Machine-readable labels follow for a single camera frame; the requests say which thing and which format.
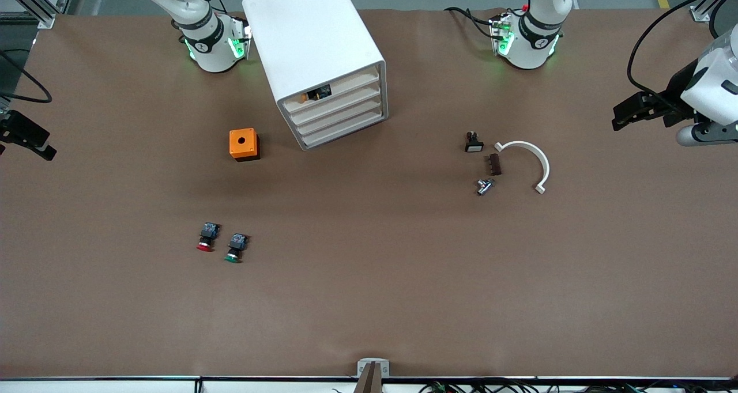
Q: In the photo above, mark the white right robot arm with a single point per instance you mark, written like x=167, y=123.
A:
x=207, y=41

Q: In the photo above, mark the aluminium frame profile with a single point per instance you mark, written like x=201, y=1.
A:
x=40, y=7

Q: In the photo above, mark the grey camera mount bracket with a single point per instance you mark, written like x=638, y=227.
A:
x=373, y=367

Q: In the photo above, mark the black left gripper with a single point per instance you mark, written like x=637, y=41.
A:
x=674, y=92

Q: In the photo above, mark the white curved plastic bracket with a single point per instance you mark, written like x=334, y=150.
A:
x=545, y=165

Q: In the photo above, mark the white cabinet drawer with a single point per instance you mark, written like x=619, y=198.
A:
x=351, y=82
x=346, y=113
x=346, y=127

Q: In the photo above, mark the red push button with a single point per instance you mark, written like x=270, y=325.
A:
x=207, y=233

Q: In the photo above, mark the green push button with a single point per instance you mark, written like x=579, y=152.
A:
x=237, y=243

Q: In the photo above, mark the brown terminal block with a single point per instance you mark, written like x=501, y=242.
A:
x=494, y=165

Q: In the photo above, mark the orange button enclosure box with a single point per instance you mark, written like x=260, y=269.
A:
x=249, y=145

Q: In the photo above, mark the brown table cover sheet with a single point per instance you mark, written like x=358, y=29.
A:
x=403, y=266

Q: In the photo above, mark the small aluminium corner bracket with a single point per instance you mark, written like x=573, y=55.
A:
x=702, y=14

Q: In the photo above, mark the white drawer cabinet housing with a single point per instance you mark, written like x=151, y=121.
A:
x=305, y=30

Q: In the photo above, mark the black switch with white face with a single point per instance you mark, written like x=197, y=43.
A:
x=474, y=145

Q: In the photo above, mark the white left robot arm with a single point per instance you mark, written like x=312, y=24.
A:
x=533, y=47

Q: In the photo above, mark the small black orange component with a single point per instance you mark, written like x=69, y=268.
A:
x=316, y=94

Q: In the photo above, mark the white table edge rail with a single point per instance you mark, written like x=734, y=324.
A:
x=115, y=384

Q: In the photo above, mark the silver key switch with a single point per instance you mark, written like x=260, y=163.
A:
x=484, y=187

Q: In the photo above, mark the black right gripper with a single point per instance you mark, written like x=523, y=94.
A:
x=22, y=131

